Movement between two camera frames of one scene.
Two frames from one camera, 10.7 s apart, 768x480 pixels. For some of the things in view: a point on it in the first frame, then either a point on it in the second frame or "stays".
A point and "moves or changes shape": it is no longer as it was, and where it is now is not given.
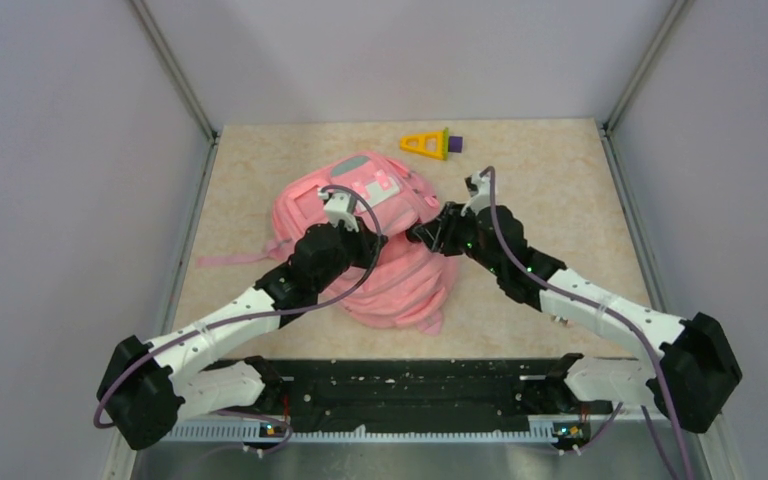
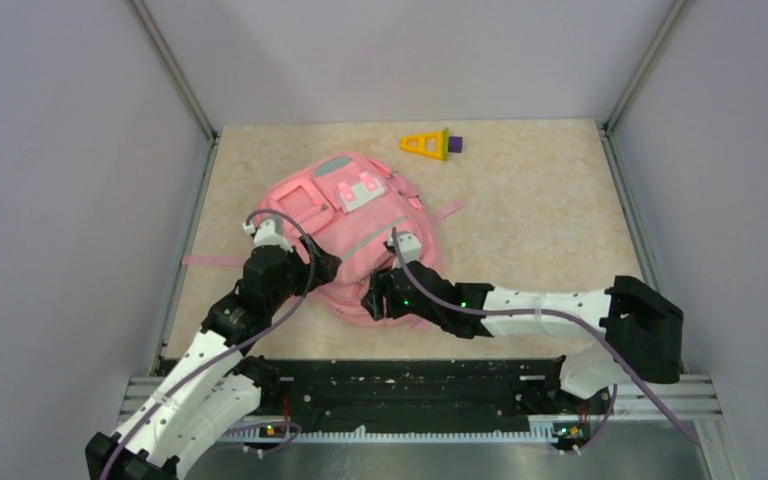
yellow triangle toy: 433,144 stays
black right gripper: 440,232 → 381,288
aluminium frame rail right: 641,239 stays
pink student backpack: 408,280 moves or changes shape
